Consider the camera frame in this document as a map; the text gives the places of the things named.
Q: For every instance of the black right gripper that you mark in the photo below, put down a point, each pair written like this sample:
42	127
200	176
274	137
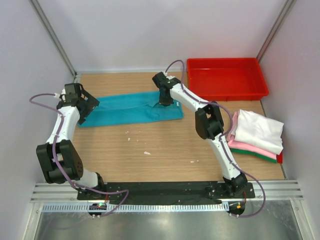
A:
165	103

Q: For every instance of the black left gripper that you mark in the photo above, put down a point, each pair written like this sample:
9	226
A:
91	103

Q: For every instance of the teal t shirt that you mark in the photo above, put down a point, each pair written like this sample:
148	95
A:
132	108

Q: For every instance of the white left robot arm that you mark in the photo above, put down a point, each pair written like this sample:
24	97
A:
58	158

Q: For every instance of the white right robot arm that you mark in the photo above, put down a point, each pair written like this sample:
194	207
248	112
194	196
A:
209	126

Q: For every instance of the red plastic bin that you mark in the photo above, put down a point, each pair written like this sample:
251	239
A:
226	79

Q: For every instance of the pink folded t shirt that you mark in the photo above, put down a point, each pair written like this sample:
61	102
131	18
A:
233	144

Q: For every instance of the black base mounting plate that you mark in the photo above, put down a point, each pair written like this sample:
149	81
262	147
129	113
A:
178	193

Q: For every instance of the white folded t shirt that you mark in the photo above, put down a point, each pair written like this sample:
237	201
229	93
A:
259	131

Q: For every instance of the green folded t shirt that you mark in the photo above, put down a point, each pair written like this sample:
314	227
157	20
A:
246	152

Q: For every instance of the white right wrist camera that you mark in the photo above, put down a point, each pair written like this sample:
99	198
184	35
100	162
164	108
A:
168	76

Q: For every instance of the white slotted cable duct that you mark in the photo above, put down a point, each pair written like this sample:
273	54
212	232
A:
99	207

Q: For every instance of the aluminium frame rail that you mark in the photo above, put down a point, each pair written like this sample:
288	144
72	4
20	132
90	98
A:
274	190

